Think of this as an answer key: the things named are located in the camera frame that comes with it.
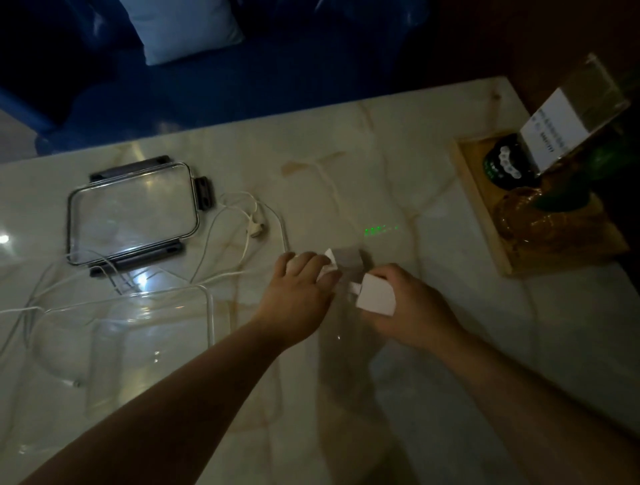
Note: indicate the person's right hand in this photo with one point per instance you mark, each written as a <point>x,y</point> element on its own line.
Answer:
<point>422,312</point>

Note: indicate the person's left hand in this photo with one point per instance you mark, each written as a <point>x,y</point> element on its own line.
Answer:
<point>292,305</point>

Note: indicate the person's left thumb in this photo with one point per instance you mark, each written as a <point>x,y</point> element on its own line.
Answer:
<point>330,284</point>

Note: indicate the person's right thumb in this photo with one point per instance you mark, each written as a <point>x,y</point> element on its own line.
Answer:
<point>376,322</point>

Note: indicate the small white charger block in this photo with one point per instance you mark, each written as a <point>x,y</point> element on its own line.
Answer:
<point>330,260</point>

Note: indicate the white power adapter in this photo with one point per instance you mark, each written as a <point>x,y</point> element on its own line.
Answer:
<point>377,296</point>

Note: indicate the person's left forearm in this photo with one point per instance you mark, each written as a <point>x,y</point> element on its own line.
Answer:
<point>165,399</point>

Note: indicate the person's right forearm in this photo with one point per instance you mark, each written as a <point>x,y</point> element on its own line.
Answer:
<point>540,404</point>

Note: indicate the white earphone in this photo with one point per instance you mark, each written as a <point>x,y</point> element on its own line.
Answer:
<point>256,226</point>

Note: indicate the wooden tray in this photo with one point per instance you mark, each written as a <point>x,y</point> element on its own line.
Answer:
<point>480,205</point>

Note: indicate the amber glass bowl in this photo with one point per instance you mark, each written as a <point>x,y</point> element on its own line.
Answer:
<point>545,222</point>

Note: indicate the black jar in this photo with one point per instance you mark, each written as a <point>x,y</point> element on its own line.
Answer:
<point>507,165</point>

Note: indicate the clear lid with black clips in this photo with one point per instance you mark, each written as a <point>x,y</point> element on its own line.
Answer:
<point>132,215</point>

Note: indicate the clear glass container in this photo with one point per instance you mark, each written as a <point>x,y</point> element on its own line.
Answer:
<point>125,344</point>

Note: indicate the blue sofa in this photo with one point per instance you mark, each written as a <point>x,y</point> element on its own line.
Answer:
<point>240,85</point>

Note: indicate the green plant leaf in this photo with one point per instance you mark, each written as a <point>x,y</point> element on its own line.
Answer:
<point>575,187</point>

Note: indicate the clear acrylic sign holder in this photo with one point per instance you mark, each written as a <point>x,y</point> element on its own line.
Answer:
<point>570,117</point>

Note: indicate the pale cushion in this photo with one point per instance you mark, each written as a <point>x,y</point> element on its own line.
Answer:
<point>180,27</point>

